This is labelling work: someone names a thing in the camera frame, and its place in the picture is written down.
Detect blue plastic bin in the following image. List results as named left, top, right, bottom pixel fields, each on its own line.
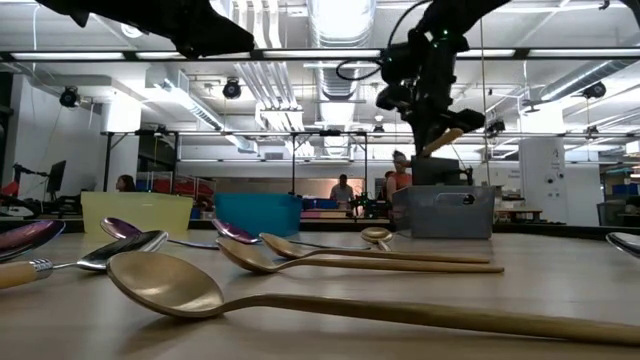
left=213, top=192, right=304, bottom=238

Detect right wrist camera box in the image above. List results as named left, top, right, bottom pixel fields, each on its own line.
left=374, top=42, right=420, bottom=112

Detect red storage crates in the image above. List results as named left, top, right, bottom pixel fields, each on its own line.
left=135, top=171, right=217, bottom=202

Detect black aluminium table frame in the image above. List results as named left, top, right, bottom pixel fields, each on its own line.
left=0, top=47, right=640, bottom=242

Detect black monitor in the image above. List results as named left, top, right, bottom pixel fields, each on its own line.
left=45, top=159, right=68, bottom=202
left=410, top=155, right=474, bottom=187

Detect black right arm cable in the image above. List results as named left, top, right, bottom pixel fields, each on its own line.
left=334, top=58, right=386, bottom=82

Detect silver air duct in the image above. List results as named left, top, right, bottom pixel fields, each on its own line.
left=305, top=0, right=377, bottom=102

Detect silver spoon wooden handle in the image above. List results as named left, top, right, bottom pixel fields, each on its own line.
left=605, top=231, right=640, bottom=260
left=421, top=127, right=466, bottom=159
left=0, top=229, right=170, bottom=291

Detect yellow translucent plastic bin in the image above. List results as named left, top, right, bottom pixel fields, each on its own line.
left=79, top=191, right=195, bottom=236

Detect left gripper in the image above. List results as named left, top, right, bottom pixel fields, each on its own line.
left=34, top=0, right=255, bottom=59

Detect grey plastic bin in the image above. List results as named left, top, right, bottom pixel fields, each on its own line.
left=391, top=184, right=497, bottom=240

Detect thin hanging cable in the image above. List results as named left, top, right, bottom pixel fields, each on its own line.
left=478, top=19, right=492, bottom=187

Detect iridescent purple teal spoon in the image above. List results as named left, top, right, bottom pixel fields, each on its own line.
left=0, top=219, right=67, bottom=264
left=211, top=218, right=374, bottom=251
left=99, top=216, right=221, bottom=251

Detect matte gold spoon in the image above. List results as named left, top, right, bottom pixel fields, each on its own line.
left=258, top=232, right=492, bottom=265
left=215, top=236, right=506, bottom=275
left=360, top=226, right=396, bottom=252
left=105, top=250, right=640, bottom=348

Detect black metal rig frame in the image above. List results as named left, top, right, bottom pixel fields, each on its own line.
left=101, top=128, right=372, bottom=197

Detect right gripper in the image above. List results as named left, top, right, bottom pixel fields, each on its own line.
left=404, top=29, right=487, bottom=157

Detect shelf with blue bins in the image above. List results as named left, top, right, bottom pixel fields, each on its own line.
left=597, top=164, right=640, bottom=227

